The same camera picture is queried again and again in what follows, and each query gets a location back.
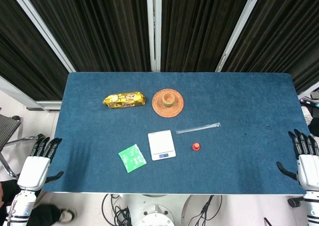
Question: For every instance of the office chair with metal base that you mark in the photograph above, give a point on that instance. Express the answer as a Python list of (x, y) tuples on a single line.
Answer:
[(10, 141)]

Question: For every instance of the small wooden cup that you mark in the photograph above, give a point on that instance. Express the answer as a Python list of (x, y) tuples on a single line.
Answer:
[(167, 99)]

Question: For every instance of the red bottle cap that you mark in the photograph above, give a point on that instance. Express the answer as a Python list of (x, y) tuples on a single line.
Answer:
[(196, 146)]

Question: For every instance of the woven round coaster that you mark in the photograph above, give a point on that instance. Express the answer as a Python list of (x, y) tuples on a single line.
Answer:
[(159, 109)]

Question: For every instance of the blue table mat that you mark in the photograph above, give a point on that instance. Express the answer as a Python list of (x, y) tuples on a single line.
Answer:
[(174, 126)]

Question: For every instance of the black chair caster base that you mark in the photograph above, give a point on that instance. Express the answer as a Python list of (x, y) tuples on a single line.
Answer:
[(296, 201)]

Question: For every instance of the white partition post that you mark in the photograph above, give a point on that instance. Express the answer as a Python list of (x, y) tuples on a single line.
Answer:
[(239, 29), (41, 28), (154, 29)]

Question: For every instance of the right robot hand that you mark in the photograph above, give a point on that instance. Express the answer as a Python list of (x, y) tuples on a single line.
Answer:
[(307, 168)]

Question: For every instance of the white digital scale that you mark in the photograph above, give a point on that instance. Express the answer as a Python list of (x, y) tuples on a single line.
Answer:
[(161, 144)]

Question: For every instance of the green sachet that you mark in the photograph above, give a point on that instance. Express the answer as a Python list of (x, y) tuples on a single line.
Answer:
[(132, 158)]

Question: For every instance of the black device with purple light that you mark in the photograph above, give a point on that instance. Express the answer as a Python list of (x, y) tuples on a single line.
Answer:
[(309, 102)]

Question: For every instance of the yellow snack bag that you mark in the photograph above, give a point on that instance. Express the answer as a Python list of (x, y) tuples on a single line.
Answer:
[(124, 100)]

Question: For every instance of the black shoe with white toe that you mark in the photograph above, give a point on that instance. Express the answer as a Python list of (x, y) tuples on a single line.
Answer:
[(65, 214)]

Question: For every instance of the clear plastic tube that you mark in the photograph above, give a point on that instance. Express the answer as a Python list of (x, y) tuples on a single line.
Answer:
[(198, 128)]

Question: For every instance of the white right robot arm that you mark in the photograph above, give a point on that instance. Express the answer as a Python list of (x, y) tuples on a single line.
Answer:
[(312, 208)]

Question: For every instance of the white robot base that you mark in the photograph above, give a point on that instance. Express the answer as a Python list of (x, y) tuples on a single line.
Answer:
[(157, 211)]

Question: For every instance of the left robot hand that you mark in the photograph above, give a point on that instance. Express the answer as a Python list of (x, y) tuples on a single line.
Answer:
[(33, 168)]

